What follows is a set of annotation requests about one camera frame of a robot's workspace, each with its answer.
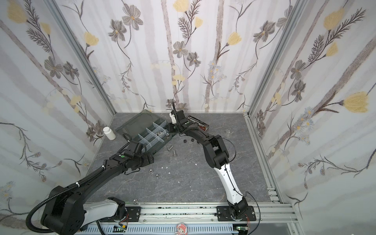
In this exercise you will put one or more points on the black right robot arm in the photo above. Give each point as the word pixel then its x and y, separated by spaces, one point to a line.
pixel 218 158

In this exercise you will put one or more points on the pink figurine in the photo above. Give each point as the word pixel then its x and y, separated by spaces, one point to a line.
pixel 181 229

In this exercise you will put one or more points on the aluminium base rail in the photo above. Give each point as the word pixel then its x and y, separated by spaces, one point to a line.
pixel 199 219

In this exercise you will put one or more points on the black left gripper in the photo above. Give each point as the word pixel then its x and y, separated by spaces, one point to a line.
pixel 147 161

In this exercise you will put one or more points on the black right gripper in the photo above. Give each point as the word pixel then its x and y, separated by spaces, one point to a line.
pixel 178 121

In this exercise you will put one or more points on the clear plastic measuring beaker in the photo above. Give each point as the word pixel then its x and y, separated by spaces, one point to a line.
pixel 228 133

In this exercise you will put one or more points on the white plastic bottle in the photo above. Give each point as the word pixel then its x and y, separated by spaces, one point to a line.
pixel 109 133

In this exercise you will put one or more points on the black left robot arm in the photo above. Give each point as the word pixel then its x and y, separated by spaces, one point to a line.
pixel 66 210

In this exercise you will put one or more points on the green compartment organizer box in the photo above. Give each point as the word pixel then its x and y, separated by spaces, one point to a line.
pixel 148 129

